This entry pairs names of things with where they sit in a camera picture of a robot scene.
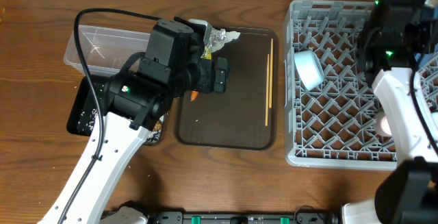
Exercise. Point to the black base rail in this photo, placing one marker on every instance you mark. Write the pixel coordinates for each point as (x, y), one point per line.
(299, 217)

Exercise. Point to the white rice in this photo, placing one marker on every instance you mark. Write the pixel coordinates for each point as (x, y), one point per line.
(86, 110)

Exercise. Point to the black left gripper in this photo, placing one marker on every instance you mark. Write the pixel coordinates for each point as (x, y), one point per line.
(208, 80)

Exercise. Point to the brown serving tray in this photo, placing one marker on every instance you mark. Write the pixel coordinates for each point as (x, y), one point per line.
(236, 118)

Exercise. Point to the dark blue plate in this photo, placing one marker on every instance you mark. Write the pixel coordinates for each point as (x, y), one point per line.
(426, 59)

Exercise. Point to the crumpled foil wrapper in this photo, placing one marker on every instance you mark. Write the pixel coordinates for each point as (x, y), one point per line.
(215, 41)

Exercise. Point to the clear plastic bin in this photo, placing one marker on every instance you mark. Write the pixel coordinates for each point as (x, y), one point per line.
(106, 49)

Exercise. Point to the pink cup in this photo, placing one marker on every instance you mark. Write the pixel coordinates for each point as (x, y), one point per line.
(381, 125)

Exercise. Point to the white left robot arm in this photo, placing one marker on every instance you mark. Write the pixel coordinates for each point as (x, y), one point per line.
(133, 101)

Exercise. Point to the brown mushroom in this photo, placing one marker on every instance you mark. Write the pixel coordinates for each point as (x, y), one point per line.
(157, 128)

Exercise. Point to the light blue bowl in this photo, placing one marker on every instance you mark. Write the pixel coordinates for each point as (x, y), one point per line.
(309, 69)

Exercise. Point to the black waste tray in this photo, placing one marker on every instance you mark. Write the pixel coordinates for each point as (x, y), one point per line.
(72, 123)

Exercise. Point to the wooden chopstick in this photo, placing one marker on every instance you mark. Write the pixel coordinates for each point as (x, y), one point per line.
(267, 89)
(270, 64)

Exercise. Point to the crumpled white tissue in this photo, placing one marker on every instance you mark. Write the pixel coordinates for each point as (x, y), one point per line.
(229, 36)

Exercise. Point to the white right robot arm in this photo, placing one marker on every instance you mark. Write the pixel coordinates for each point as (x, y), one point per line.
(390, 48)

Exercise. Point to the orange carrot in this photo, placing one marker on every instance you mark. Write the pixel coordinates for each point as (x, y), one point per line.
(194, 95)

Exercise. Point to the yellow snack wrapper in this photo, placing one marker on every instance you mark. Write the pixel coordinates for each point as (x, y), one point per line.
(207, 53)

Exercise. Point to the grey dishwasher rack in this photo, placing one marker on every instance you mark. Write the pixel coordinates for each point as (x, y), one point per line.
(332, 125)

